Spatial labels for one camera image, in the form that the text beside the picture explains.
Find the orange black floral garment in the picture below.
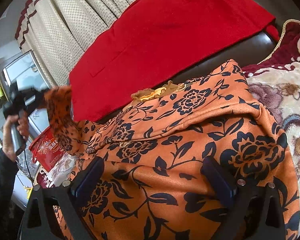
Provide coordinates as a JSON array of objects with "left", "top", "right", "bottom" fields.
[{"left": 45, "top": 60, "right": 300, "bottom": 239}]

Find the black sleeved left forearm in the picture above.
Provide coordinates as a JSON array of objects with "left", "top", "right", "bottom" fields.
[{"left": 0, "top": 148, "right": 18, "bottom": 232}]

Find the person's left hand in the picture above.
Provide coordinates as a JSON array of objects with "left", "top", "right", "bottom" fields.
[{"left": 2, "top": 111, "right": 30, "bottom": 161}]

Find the red snack gift box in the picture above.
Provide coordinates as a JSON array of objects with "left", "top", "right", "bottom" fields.
[{"left": 29, "top": 127, "right": 65, "bottom": 172}]

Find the cream dotted curtain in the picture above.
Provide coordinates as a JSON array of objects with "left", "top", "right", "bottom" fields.
[{"left": 15, "top": 0, "right": 136, "bottom": 86}]

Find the floral plush blanket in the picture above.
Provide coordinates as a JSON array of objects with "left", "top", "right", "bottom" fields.
[{"left": 241, "top": 18, "right": 300, "bottom": 235}]

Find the red cloth on sofa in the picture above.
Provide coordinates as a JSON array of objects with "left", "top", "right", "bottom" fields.
[{"left": 69, "top": 0, "right": 280, "bottom": 123}]

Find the dark leather sofa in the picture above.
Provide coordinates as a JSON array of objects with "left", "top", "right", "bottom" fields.
[{"left": 97, "top": 0, "right": 300, "bottom": 124}]

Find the glass window frame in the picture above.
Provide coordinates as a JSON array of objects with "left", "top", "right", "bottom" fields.
[{"left": 0, "top": 50, "right": 51, "bottom": 143}]

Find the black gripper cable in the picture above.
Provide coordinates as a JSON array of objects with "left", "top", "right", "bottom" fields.
[{"left": 21, "top": 134, "right": 36, "bottom": 185}]

